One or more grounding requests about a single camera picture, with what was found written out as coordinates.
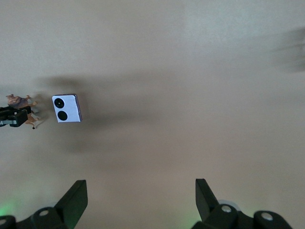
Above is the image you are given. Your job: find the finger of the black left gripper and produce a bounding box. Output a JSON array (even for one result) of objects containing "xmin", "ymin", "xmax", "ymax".
[
  {"xmin": 0, "ymin": 106, "xmax": 32, "ymax": 115},
  {"xmin": 0, "ymin": 111, "xmax": 28, "ymax": 128}
]

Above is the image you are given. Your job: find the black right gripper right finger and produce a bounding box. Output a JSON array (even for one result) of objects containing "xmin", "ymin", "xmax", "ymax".
[{"xmin": 192, "ymin": 178, "xmax": 293, "ymax": 229}]

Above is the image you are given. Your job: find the lavender flip phone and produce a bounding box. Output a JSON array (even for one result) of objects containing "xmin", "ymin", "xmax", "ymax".
[{"xmin": 51, "ymin": 94, "xmax": 84, "ymax": 124}]

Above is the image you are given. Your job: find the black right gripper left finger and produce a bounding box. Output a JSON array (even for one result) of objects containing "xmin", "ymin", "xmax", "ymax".
[{"xmin": 0, "ymin": 180, "xmax": 88, "ymax": 229}]

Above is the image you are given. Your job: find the brown lion statue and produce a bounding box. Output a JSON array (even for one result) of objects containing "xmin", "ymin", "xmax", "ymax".
[{"xmin": 6, "ymin": 94, "xmax": 42, "ymax": 130}]

